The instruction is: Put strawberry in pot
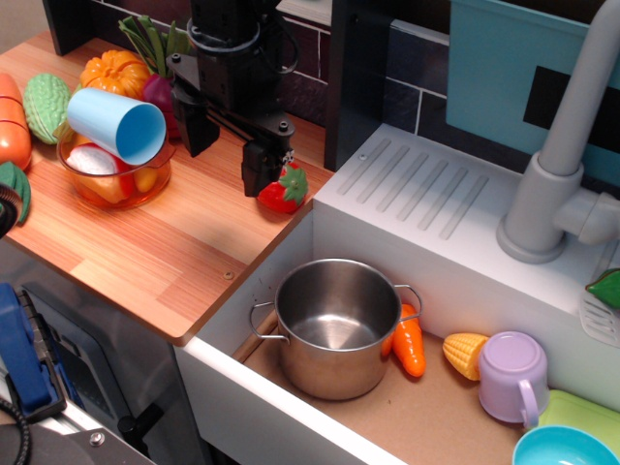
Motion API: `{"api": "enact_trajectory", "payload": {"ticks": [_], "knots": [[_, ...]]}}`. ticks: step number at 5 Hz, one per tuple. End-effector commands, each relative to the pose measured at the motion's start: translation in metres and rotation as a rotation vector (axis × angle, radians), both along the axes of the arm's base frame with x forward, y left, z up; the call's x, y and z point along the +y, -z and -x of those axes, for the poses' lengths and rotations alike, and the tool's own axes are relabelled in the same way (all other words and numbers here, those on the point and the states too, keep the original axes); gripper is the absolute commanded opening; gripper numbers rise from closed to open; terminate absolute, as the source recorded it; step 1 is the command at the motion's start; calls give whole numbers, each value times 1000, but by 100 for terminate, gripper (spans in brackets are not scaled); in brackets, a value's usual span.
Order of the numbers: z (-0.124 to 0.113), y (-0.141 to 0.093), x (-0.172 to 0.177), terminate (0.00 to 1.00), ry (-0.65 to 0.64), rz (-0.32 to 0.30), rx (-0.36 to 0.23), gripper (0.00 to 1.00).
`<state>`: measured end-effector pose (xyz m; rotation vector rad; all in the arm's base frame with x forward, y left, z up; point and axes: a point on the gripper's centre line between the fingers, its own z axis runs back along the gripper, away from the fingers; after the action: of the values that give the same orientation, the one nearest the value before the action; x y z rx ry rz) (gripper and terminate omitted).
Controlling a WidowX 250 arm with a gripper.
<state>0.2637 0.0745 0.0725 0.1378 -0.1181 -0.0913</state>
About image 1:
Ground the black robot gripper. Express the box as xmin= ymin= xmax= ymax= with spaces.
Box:
xmin=167 ymin=32 xmax=295 ymax=197

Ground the red toy strawberry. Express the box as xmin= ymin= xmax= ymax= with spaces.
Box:
xmin=258 ymin=163 xmax=309 ymax=213

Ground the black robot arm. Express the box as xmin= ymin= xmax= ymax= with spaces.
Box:
xmin=167 ymin=0 xmax=299 ymax=197

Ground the stainless steel pot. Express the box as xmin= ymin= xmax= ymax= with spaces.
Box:
xmin=268 ymin=258 xmax=412 ymax=401

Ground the light blue plastic cup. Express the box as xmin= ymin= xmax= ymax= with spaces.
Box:
xmin=67 ymin=88 xmax=167 ymax=166

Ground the purple toy radish with leaves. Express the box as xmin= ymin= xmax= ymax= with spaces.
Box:
xmin=118 ymin=15 xmax=191 ymax=140

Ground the orange toy pumpkin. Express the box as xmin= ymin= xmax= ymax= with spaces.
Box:
xmin=79 ymin=50 xmax=150 ymax=100

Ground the orange transparent glass bowl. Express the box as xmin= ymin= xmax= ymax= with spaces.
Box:
xmin=57 ymin=131 xmax=175 ymax=208

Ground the white and red toy food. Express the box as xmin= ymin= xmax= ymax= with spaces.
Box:
xmin=66 ymin=143 xmax=131 ymax=175

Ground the green toy bitter gourd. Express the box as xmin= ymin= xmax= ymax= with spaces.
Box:
xmin=23 ymin=73 xmax=72 ymax=145

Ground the large orange toy carrot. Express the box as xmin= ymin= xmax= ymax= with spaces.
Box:
xmin=0 ymin=73 xmax=32 ymax=171

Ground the white toy sink unit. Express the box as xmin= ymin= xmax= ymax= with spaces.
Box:
xmin=176 ymin=126 xmax=619 ymax=464

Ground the teal panel with black window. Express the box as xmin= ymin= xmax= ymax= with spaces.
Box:
xmin=446 ymin=1 xmax=589 ymax=171

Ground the black oven door knob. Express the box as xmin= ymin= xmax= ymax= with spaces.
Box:
xmin=117 ymin=403 xmax=164 ymax=447

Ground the yellow toy corn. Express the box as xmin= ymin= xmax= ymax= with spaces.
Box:
xmin=443 ymin=332 xmax=489 ymax=381

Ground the blue clamp device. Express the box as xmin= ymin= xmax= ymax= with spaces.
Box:
xmin=1 ymin=283 xmax=67 ymax=423

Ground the grey toy faucet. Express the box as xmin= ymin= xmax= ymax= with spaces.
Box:
xmin=497 ymin=0 xmax=619 ymax=264

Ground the lilac plastic mug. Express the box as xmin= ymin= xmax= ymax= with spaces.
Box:
xmin=479 ymin=331 xmax=550 ymax=429

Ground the green toy vegetable at right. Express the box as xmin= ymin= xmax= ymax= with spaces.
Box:
xmin=585 ymin=268 xmax=620 ymax=310

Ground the white slotted spatula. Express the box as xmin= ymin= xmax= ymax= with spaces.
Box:
xmin=578 ymin=240 xmax=620 ymax=349

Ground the green plastic plate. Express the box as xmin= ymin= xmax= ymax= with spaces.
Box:
xmin=539 ymin=389 xmax=620 ymax=454

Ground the turquoise plastic bowl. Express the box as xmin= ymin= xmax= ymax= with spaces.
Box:
xmin=511 ymin=425 xmax=619 ymax=465

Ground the black coiled cable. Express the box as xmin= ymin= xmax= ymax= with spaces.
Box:
xmin=0 ymin=397 xmax=32 ymax=465

